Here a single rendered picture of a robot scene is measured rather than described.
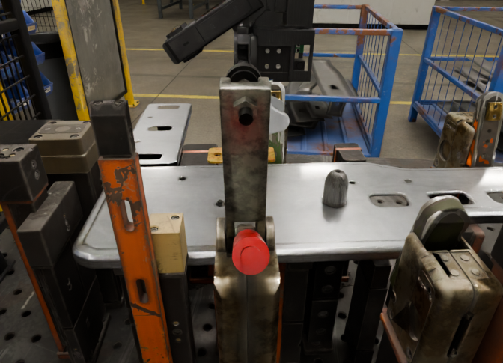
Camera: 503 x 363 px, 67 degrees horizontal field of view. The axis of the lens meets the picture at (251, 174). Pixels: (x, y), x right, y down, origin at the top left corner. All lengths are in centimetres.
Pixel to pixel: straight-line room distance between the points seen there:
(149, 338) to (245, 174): 23
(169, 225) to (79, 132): 30
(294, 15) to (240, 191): 20
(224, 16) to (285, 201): 25
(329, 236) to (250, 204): 17
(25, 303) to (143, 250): 56
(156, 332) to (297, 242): 18
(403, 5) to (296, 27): 817
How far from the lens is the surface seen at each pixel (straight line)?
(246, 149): 29
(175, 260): 39
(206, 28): 41
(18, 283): 96
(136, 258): 37
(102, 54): 355
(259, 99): 27
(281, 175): 58
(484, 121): 73
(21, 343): 84
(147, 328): 44
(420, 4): 866
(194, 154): 70
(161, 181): 58
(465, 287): 35
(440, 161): 81
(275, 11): 42
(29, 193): 56
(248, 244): 22
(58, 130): 66
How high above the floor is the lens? 129
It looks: 30 degrees down
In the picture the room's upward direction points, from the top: straight up
